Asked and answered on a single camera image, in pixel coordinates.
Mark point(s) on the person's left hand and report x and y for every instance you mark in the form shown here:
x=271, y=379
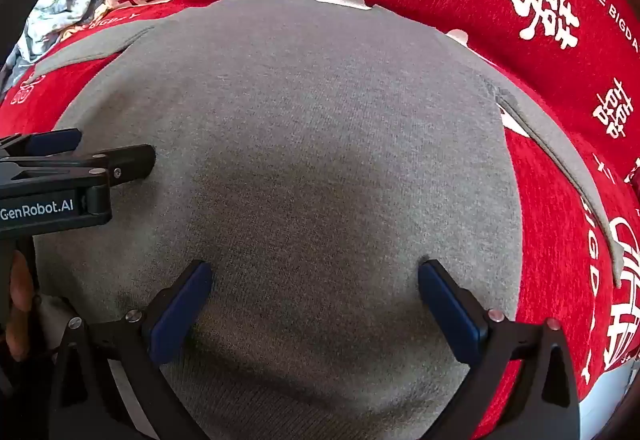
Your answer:
x=17, y=300

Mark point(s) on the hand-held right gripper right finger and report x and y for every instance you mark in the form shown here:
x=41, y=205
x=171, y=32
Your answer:
x=450, y=315

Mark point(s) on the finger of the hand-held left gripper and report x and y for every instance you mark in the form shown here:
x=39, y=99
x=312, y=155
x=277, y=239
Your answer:
x=132, y=163
x=55, y=141

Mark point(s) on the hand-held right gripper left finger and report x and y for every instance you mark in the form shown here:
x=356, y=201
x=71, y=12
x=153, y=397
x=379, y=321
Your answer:
x=182, y=315

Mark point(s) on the grey knit garment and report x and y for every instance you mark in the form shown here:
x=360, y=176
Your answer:
x=320, y=145

